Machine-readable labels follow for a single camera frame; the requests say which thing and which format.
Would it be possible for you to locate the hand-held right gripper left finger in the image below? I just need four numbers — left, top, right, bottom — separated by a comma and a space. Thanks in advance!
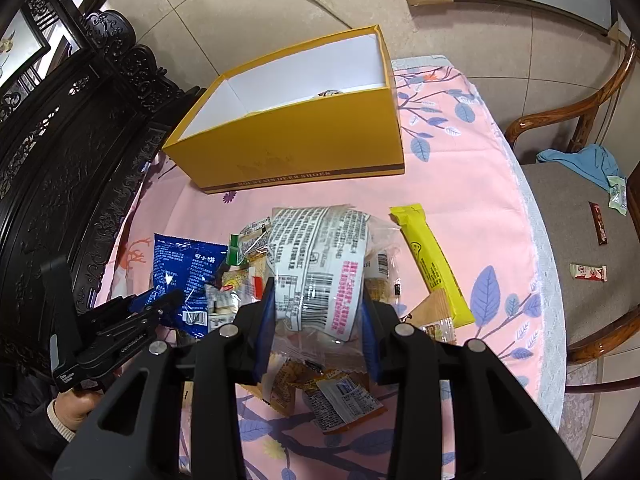
52, 277, 281, 480

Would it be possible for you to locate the clear packet brown snack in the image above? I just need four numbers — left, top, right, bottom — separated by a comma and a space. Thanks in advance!
254, 352, 312, 417

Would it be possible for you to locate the long yellow snack packet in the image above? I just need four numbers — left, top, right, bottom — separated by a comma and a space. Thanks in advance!
389, 203, 476, 328

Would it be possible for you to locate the clear packet with barcode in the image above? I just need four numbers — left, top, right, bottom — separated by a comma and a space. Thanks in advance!
362, 245, 403, 281

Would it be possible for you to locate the small clear black-print packet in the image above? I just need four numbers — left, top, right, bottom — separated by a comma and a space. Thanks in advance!
239, 216, 273, 257

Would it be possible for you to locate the wooden armchair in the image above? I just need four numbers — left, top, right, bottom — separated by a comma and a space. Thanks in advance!
502, 40, 640, 367

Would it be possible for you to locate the pink floral tablecloth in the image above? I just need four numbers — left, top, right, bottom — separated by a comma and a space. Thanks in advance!
107, 55, 568, 480

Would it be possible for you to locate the person's left hand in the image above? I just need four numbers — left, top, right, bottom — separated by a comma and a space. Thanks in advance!
47, 387, 103, 433

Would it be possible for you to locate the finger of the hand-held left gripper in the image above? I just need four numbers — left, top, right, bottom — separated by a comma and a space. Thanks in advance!
75, 291, 157, 335
102, 289, 186, 358

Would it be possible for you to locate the blue cloth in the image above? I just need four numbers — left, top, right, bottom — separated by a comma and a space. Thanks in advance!
537, 143, 627, 194

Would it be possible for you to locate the grey chair cushion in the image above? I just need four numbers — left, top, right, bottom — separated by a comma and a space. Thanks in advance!
520, 160, 640, 347

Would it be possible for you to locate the clear packet of pale nuts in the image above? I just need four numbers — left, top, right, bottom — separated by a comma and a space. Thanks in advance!
205, 285, 242, 332

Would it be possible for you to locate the tan cracker packet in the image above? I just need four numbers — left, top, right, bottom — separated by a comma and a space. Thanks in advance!
406, 289, 458, 345

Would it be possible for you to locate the clear bag with white label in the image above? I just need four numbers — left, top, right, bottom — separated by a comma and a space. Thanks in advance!
267, 204, 401, 346

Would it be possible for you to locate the green and white small packet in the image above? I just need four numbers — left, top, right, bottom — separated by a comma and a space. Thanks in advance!
607, 175, 629, 217

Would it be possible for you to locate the green-edged snack packet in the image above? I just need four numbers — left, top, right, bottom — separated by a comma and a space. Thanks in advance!
227, 232, 251, 267

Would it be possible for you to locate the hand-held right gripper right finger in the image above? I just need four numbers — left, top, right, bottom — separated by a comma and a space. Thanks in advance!
360, 290, 583, 480

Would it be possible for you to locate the red and white small packet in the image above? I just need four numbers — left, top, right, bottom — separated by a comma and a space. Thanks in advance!
570, 263, 609, 282

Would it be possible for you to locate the blue snack packet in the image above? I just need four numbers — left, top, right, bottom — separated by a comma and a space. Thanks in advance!
151, 233, 231, 339

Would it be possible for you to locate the yellow cardboard box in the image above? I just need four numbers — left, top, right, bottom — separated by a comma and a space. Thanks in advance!
161, 24, 406, 196

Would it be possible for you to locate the dark red snack bar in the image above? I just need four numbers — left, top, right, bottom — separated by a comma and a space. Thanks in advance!
588, 201, 612, 246

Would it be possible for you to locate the orange packet with barcode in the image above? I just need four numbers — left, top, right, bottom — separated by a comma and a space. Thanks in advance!
300, 367, 388, 434

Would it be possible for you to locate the person's left forearm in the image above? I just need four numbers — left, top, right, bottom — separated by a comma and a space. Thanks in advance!
0, 367, 76, 461

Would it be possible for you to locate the dark carved wooden cabinet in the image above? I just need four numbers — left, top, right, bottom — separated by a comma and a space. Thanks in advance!
0, 0, 207, 366

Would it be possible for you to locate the clear packet of yellow crackers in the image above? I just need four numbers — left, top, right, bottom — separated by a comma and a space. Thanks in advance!
367, 277, 407, 318

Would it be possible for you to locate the yellow packet with red label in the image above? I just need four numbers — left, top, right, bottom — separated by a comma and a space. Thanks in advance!
220, 259, 266, 307

